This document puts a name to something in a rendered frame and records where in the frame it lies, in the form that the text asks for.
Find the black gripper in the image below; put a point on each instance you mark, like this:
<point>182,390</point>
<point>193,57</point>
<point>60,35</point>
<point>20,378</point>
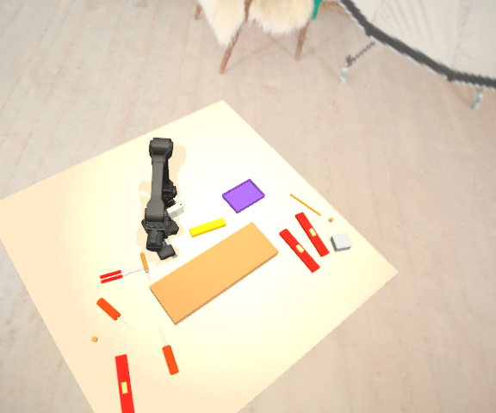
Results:
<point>167,251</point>

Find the orange flat panel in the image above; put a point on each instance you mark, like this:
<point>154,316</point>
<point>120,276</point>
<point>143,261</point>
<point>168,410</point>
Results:
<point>188,288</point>

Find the yellow rectangular bar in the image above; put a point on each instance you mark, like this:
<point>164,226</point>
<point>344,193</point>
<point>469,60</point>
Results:
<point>210,226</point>

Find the red flat block with small yellow cube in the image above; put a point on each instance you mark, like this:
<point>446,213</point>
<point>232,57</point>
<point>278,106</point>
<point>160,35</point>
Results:
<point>312,234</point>
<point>126,398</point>
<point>299,250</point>

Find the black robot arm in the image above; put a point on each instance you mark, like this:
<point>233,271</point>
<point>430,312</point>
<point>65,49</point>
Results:
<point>162,194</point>

